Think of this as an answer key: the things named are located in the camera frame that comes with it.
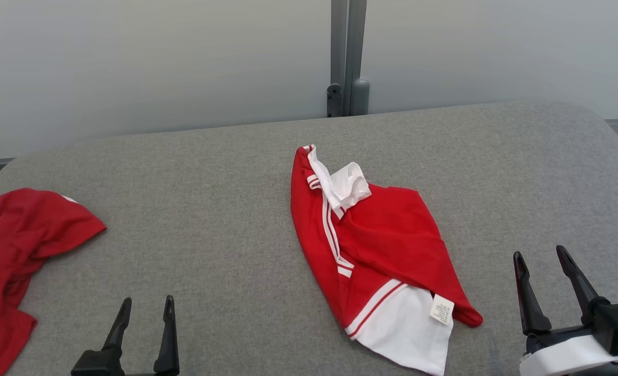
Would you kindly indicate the red basketball shorts white stripe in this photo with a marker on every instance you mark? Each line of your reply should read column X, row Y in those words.
column 16, row 235

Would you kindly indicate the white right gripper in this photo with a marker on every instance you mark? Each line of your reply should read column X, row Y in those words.
column 564, row 357

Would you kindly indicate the grey metal partition post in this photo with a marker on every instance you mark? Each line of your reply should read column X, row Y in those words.
column 348, row 42

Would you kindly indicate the dark grey hinge bracket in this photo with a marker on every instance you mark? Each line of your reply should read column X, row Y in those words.
column 334, row 102

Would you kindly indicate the red basketball jersey white trim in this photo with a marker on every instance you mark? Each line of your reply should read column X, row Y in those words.
column 392, row 235

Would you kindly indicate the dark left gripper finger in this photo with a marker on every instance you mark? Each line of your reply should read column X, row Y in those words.
column 168, row 339
column 115, row 339

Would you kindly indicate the grey cylindrical post cap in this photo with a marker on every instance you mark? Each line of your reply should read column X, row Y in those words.
column 360, row 96

